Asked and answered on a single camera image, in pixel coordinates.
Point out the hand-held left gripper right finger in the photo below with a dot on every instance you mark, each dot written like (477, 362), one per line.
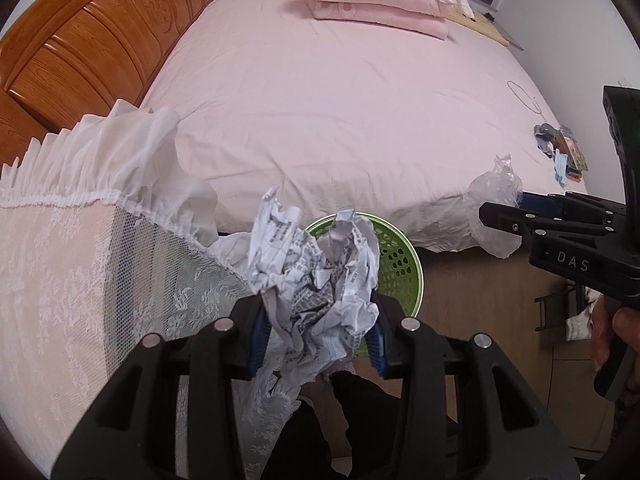
(378, 350)

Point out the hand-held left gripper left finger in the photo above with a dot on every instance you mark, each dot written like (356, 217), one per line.
(257, 347)

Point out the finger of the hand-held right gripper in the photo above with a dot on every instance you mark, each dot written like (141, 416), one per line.
(537, 202)
(505, 217)

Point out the clear plastic bag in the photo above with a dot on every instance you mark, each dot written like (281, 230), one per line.
(492, 182)

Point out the printed paper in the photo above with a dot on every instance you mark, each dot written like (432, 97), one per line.
(310, 280)

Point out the green plastic mesh basket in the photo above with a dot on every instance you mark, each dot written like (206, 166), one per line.
(400, 265)

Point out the person's right hand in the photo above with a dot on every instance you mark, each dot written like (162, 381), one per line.
(630, 325)

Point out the person's white shoe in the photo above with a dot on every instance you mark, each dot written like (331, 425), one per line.
(342, 372)

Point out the black metal rack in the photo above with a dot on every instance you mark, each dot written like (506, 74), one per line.
(555, 297)

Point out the colourful snack packet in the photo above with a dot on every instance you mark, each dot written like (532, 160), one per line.
(572, 150)

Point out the grey crumpled wrapper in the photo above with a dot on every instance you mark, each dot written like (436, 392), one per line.
(544, 135)

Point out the small white cloth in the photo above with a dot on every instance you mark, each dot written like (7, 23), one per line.
(577, 327)

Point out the person's leg in black pants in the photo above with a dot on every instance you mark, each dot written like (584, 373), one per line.
(380, 425)

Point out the grey window ledge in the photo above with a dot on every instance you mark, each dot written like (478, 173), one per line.
(510, 37)

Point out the white lace ruffled cloth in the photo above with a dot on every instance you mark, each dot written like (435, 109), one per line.
(100, 260)

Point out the yellow cloth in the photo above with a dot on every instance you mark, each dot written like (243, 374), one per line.
(475, 25)

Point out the bed with pink sheet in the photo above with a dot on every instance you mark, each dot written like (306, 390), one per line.
(325, 110)

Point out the folded pink blanket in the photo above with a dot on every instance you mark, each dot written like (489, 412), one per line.
(380, 7)

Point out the carved wooden headboard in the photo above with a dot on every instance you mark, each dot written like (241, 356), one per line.
(85, 35)

